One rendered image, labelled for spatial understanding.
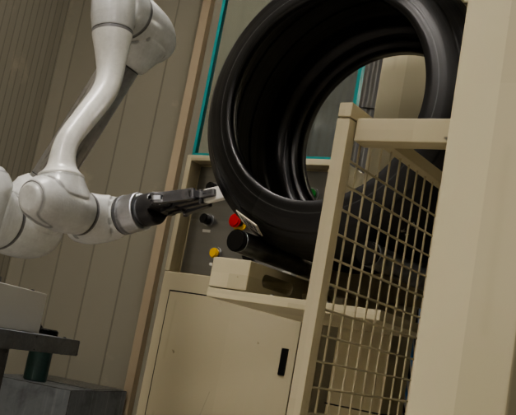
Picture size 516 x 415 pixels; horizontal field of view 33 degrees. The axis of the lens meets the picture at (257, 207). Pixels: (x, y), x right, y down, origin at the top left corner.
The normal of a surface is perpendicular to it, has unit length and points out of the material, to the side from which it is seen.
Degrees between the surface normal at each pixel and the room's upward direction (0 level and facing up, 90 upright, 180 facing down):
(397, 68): 90
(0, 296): 90
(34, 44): 90
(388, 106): 90
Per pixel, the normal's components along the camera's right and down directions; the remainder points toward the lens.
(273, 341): -0.52, -0.24
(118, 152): -0.22, -0.21
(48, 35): 0.96, 0.14
